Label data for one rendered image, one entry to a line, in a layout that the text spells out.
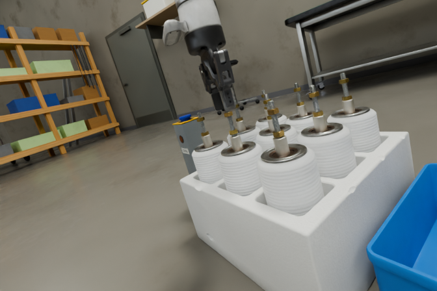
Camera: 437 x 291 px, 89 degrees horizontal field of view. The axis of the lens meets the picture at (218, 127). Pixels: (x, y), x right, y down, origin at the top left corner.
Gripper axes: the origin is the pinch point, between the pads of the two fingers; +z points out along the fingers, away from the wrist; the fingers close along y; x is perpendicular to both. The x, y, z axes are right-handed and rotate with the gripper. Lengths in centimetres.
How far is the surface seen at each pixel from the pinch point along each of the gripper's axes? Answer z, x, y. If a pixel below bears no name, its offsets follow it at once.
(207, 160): 12.0, 5.5, 7.0
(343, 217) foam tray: 20.0, -7.4, -18.1
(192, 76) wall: -41, -71, 378
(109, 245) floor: 35, 40, 32
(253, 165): 12.7, -1.0, -4.6
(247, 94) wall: 17, -137, 306
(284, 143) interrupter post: 8.3, -4.3, -12.2
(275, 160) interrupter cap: 9.9, -1.5, -13.4
